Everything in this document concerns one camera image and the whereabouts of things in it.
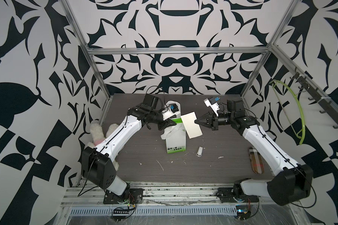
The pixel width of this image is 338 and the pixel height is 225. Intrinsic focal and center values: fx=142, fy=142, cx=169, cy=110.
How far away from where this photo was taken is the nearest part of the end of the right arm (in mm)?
631

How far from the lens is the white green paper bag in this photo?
0.74 metres

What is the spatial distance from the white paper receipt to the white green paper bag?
1cm

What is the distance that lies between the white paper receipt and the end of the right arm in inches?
1.0

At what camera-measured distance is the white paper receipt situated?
2.25 feet
